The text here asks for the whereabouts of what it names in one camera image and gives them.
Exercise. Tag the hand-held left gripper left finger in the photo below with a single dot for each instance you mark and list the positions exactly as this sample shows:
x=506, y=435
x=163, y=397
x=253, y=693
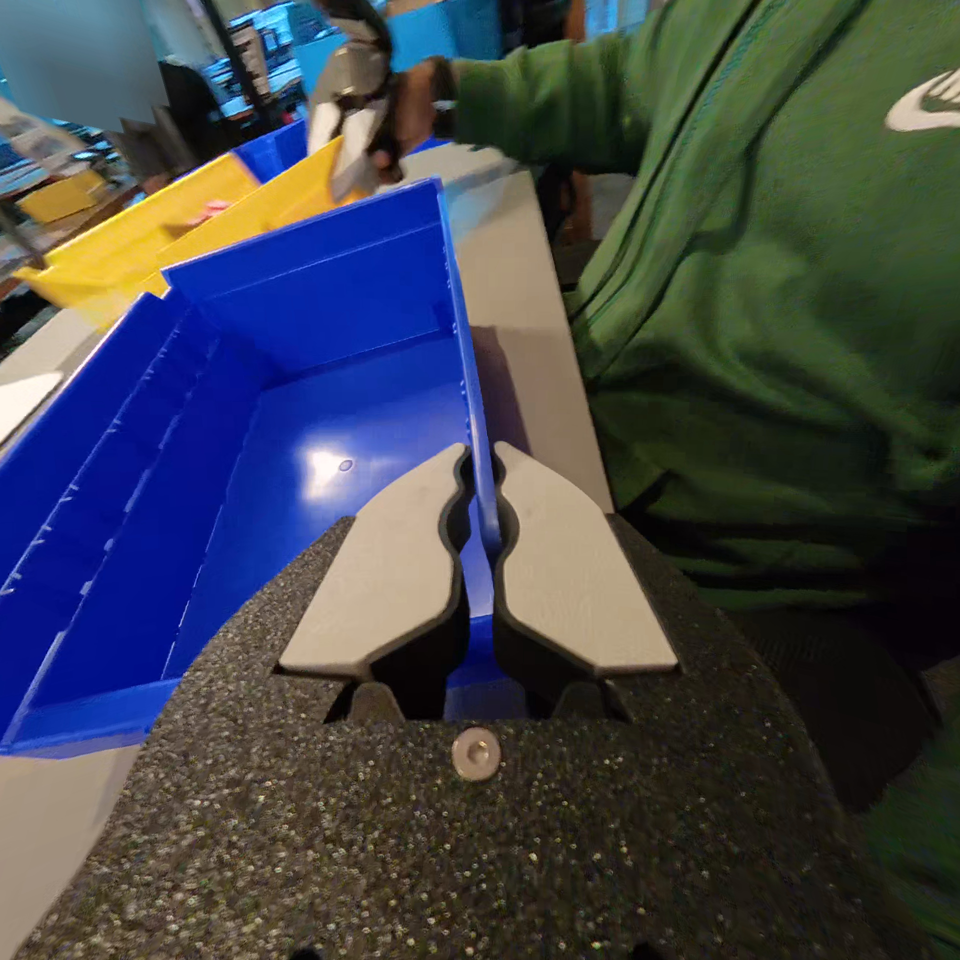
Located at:
x=375, y=592

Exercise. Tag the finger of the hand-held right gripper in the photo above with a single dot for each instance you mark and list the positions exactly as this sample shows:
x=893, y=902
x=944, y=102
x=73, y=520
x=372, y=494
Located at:
x=322, y=127
x=352, y=161

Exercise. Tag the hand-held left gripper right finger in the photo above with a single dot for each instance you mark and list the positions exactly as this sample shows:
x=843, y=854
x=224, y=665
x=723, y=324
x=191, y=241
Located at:
x=585, y=592

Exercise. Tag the yellow plastic bin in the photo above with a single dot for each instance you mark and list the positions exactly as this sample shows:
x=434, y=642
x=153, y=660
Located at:
x=247, y=217

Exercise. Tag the blue plastic bin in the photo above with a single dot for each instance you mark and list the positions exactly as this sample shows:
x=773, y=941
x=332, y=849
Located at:
x=277, y=154
x=225, y=450

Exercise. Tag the person's right forearm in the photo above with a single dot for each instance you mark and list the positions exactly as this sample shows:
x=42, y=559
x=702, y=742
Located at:
x=540, y=97

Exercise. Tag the person's right hand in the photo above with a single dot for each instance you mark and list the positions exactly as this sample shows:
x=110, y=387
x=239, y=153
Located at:
x=420, y=105

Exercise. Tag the small yellow bin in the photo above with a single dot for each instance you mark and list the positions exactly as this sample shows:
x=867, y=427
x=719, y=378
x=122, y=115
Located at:
x=60, y=199

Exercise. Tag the person's green hoodie torso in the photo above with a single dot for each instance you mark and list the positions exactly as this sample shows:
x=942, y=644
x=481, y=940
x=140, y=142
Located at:
x=787, y=337

